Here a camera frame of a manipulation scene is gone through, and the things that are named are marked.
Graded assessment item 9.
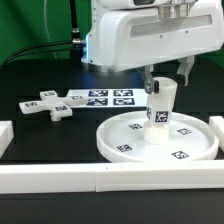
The white rail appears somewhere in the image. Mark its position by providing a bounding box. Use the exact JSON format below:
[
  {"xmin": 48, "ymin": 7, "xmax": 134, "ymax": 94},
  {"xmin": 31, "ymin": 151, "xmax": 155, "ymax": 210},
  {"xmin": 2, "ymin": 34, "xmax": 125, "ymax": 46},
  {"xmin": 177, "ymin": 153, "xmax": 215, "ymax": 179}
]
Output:
[
  {"xmin": 95, "ymin": 160, "xmax": 224, "ymax": 192},
  {"xmin": 0, "ymin": 164, "xmax": 96, "ymax": 194}
]

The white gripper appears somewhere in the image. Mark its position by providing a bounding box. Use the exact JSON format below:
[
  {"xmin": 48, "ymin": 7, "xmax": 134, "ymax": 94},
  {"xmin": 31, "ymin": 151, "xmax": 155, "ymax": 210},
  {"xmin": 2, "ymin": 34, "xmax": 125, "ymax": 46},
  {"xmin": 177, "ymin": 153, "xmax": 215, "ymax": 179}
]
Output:
[{"xmin": 90, "ymin": 0, "xmax": 224, "ymax": 94}]

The white front rail right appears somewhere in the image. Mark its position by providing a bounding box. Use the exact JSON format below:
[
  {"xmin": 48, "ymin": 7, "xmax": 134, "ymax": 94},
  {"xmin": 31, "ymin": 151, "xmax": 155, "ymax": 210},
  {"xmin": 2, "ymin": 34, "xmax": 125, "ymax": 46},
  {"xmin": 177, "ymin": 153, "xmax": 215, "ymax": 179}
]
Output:
[{"xmin": 95, "ymin": 160, "xmax": 224, "ymax": 192}]

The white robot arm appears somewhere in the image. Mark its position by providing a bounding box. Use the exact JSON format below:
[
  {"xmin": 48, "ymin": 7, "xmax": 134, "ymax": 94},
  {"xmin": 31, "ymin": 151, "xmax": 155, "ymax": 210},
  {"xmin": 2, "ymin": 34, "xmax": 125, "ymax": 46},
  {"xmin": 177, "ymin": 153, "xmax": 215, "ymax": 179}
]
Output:
[{"xmin": 82, "ymin": 0, "xmax": 224, "ymax": 94}]

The white round table top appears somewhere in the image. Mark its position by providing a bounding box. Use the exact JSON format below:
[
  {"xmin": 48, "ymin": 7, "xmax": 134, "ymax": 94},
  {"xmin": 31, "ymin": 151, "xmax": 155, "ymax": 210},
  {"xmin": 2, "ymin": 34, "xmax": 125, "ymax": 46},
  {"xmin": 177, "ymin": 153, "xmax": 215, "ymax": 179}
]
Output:
[{"xmin": 96, "ymin": 111, "xmax": 219, "ymax": 162}]

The white cross-shaped table base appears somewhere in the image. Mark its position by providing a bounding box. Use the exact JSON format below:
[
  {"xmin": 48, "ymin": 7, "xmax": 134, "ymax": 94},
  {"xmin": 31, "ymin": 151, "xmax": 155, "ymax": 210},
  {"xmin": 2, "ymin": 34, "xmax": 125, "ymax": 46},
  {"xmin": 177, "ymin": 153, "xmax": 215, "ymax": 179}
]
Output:
[{"xmin": 19, "ymin": 90, "xmax": 88, "ymax": 121}]

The white left side block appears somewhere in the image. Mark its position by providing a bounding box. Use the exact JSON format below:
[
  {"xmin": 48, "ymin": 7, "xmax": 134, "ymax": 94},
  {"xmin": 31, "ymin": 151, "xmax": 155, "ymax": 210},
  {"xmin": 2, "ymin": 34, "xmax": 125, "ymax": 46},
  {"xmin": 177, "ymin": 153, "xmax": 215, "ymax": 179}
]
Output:
[{"xmin": 0, "ymin": 121, "xmax": 14, "ymax": 158}]

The black cable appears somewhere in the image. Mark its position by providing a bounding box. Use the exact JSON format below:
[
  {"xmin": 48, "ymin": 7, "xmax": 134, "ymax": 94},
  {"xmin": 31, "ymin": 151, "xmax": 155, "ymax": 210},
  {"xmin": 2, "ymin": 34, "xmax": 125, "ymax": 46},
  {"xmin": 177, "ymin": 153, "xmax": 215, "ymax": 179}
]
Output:
[{"xmin": 0, "ymin": 0, "xmax": 88, "ymax": 66}]

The white front rail left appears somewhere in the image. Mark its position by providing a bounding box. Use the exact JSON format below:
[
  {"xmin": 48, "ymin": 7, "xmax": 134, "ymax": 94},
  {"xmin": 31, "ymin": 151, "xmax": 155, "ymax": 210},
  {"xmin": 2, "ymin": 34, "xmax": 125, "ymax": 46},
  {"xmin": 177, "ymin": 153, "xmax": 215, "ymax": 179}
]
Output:
[{"xmin": 0, "ymin": 164, "xmax": 96, "ymax": 194}]

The white marker sheet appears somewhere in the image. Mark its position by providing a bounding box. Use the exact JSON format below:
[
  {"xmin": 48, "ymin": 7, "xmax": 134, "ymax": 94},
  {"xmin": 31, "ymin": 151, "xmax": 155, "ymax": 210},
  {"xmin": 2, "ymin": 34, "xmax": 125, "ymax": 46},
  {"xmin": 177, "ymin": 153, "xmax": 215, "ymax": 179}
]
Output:
[{"xmin": 68, "ymin": 89, "xmax": 147, "ymax": 108}]

